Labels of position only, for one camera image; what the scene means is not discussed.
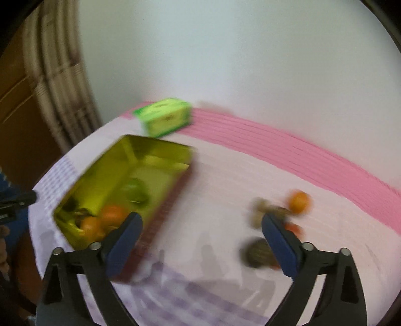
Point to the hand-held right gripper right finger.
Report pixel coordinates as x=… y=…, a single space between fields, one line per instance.
x=280 y=247

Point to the dark brown round fruit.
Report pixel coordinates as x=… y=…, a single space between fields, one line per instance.
x=255 y=252
x=78 y=211
x=282 y=211

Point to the green tomato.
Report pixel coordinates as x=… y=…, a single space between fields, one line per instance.
x=136 y=191

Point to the beige patterned curtain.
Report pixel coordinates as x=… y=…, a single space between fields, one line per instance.
x=56 y=78

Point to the tan longan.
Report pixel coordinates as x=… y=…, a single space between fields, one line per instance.
x=255 y=220
x=260 y=203

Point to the maroon tin box gold inside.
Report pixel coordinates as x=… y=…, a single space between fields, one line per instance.
x=103 y=175

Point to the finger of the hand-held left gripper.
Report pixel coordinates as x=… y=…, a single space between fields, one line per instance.
x=18 y=198

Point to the orange mandarin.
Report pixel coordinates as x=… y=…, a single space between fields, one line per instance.
x=91 y=228
x=113 y=215
x=299 y=202

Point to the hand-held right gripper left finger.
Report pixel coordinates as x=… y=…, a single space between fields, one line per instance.
x=123 y=247

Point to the green tissue pack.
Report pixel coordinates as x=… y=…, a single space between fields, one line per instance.
x=163 y=117

